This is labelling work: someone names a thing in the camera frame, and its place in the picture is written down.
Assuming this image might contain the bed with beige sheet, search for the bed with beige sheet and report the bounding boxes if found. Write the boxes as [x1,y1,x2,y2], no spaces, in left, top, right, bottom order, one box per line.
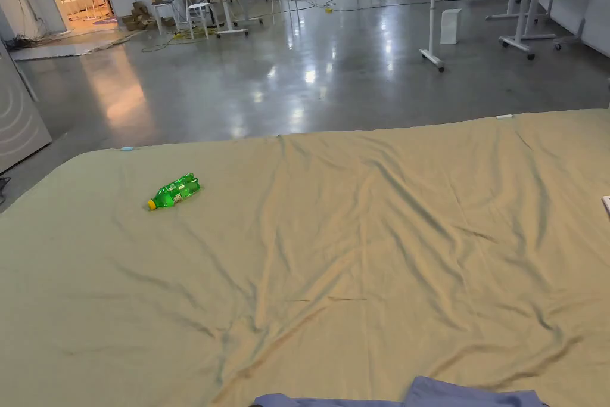
[0,108,610,407]

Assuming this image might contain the green plastic bottle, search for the green plastic bottle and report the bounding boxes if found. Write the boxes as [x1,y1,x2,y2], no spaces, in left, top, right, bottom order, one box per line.
[146,172,201,212]

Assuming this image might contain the white round stool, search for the white round stool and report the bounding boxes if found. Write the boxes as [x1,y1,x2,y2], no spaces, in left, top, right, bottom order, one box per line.
[185,2,213,39]
[270,0,301,26]

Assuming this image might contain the white box on floor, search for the white box on floor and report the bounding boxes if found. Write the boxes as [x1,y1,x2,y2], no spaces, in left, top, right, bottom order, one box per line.
[440,8,463,45]

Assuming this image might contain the white stool with carton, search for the white stool with carton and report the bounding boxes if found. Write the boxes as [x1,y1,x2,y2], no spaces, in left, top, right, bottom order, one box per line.
[150,0,178,36]

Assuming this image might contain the pile of cardboard cartons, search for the pile of cardboard cartons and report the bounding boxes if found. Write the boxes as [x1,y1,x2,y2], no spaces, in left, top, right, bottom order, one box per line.
[120,1,175,32]

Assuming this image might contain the blue garment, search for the blue garment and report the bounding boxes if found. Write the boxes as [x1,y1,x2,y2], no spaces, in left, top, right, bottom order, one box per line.
[253,375,550,407]

